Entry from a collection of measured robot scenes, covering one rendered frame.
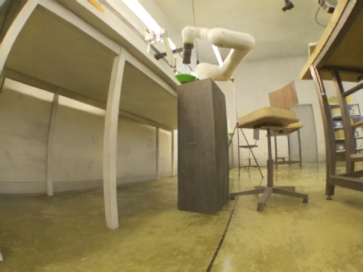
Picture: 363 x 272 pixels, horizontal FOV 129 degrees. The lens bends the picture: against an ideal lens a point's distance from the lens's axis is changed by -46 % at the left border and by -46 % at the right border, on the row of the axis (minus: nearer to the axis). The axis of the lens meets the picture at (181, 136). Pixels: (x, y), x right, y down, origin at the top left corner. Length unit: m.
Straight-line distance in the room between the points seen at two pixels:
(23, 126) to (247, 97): 6.23
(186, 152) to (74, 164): 1.09
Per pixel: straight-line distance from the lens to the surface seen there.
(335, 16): 1.03
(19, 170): 1.46
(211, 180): 0.90
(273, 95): 1.57
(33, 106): 1.52
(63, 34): 0.91
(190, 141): 0.94
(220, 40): 0.93
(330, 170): 1.18
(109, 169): 0.70
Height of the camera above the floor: 0.32
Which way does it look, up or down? 8 degrees up
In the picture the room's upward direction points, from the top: straight up
